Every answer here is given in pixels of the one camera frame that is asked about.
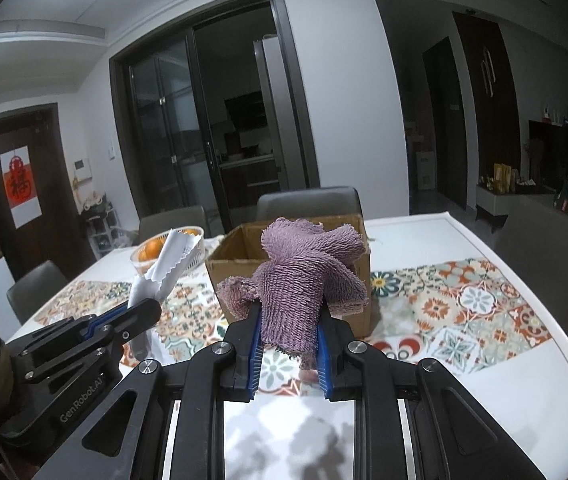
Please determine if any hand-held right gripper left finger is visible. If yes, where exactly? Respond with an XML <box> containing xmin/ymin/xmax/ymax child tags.
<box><xmin>31</xmin><ymin>302</ymin><xmax>265</xmax><ymax>480</ymax></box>

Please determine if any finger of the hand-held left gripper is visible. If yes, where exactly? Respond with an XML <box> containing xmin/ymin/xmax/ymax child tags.
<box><xmin>29</xmin><ymin>304</ymin><xmax>136</xmax><ymax>347</ymax></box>
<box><xmin>9</xmin><ymin>298</ymin><xmax>163</xmax><ymax>397</ymax></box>

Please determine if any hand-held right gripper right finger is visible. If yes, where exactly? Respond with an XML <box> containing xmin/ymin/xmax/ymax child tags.
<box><xmin>316</xmin><ymin>307</ymin><xmax>527</xmax><ymax>480</ymax></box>

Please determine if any white serrated packet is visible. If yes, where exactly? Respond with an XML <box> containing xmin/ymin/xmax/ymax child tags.
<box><xmin>129</xmin><ymin>228</ymin><xmax>199</xmax><ymax>361</ymax></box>

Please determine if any cardboard box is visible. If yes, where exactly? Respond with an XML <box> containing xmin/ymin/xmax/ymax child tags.
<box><xmin>205</xmin><ymin>214</ymin><xmax>372</xmax><ymax>336</ymax></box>

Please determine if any purple towel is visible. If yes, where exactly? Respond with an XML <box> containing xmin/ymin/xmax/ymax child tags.
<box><xmin>216</xmin><ymin>217</ymin><xmax>369</xmax><ymax>368</ymax></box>

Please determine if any grey dining chair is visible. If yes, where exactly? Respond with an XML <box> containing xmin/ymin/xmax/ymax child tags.
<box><xmin>256</xmin><ymin>186</ymin><xmax>363</xmax><ymax>223</ymax></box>
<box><xmin>139</xmin><ymin>205</ymin><xmax>208</xmax><ymax>248</ymax></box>
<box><xmin>494</xmin><ymin>200</ymin><xmax>568</xmax><ymax>341</ymax></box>
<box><xmin>6</xmin><ymin>260</ymin><xmax>70</xmax><ymax>326</ymax></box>

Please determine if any white plastic fruit basket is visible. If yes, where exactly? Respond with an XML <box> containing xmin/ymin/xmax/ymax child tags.
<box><xmin>130</xmin><ymin>226</ymin><xmax>205</xmax><ymax>281</ymax></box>

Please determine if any small cluttered shelf rack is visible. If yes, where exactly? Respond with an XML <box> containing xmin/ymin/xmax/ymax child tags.
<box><xmin>79</xmin><ymin>190</ymin><xmax>132</xmax><ymax>261</ymax></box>

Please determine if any brown wooden door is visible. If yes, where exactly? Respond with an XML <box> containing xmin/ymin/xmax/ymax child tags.
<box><xmin>0</xmin><ymin>102</ymin><xmax>97</xmax><ymax>281</ymax></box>

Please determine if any red and white door poster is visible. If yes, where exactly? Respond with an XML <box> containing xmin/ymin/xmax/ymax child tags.
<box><xmin>0</xmin><ymin>146</ymin><xmax>42</xmax><ymax>231</ymax></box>

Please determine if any patterned table runner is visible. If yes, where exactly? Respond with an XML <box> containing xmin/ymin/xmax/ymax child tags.
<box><xmin>34</xmin><ymin>257</ymin><xmax>554</xmax><ymax>401</ymax></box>

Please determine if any dark sliding glass door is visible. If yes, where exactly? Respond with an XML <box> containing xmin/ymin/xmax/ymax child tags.
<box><xmin>109</xmin><ymin>0</ymin><xmax>322</xmax><ymax>236</ymax></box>

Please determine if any white low cabinet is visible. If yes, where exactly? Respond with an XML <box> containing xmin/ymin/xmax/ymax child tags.
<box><xmin>476</xmin><ymin>182</ymin><xmax>557</xmax><ymax>233</ymax></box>

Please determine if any silver refrigerator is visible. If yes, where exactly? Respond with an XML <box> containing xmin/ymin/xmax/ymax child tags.
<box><xmin>253</xmin><ymin>35</ymin><xmax>285</xmax><ymax>196</ymax></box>

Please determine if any yellow box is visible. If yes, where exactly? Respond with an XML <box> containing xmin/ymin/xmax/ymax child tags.
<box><xmin>494</xmin><ymin>164</ymin><xmax>519</xmax><ymax>194</ymax></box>

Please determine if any dark sideboard cabinet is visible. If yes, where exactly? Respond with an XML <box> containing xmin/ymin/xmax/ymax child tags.
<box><xmin>528</xmin><ymin>120</ymin><xmax>568</xmax><ymax>196</ymax></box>

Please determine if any dark wardrobe with handles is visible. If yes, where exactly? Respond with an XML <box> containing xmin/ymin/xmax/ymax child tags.
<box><xmin>452</xmin><ymin>10</ymin><xmax>522</xmax><ymax>211</ymax></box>

